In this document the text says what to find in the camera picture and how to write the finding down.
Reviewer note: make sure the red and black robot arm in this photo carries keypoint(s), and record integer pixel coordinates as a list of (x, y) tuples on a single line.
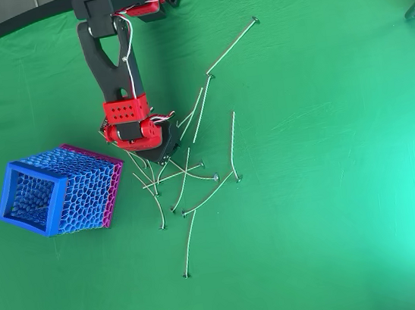
[(112, 72)]

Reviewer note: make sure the blue and magenta mesh basket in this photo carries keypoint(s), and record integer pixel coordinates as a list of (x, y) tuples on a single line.
[(81, 187)]

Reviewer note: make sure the long metal stick upper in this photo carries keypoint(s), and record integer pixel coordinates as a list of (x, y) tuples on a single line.
[(255, 21)]

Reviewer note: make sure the green table cloth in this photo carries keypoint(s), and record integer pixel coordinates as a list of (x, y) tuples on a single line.
[(316, 224)]

